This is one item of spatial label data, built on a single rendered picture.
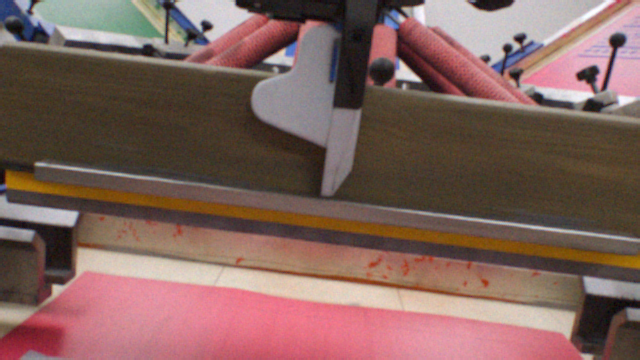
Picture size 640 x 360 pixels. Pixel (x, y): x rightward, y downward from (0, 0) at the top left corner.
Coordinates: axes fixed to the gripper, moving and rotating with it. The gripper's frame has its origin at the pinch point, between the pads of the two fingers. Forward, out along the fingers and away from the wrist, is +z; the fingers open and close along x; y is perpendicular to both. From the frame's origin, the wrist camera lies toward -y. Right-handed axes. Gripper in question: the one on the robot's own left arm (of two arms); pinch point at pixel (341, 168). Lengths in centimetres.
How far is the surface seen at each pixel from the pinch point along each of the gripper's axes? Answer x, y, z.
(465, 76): -64, -21, -7
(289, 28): -70, 10, -12
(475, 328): -10.0, -13.1, 13.6
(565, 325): -12.9, -21.8, 13.6
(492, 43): -414, -117, -40
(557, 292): -16.5, -22.1, 12.0
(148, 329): -2.8, 11.9, 13.7
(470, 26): -414, -98, -51
